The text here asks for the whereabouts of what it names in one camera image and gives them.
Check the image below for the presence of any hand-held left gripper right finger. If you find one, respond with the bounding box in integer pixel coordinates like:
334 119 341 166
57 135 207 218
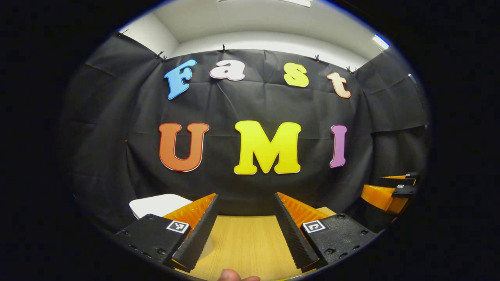
273 192 379 272

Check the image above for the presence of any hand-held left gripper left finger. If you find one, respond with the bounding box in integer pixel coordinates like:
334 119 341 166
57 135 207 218
114 193 219 272

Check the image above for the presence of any white desktop garbage bin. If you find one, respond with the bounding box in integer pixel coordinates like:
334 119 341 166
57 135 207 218
129 194 213 260

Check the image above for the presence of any wooden desktop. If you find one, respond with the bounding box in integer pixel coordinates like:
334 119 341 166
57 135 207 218
176 207 337 281

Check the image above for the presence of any black backdrop cloth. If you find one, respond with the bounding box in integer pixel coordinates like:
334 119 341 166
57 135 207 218
59 33 432 235

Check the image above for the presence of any small ceiling light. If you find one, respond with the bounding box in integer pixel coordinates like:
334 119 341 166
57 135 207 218
372 34 390 50

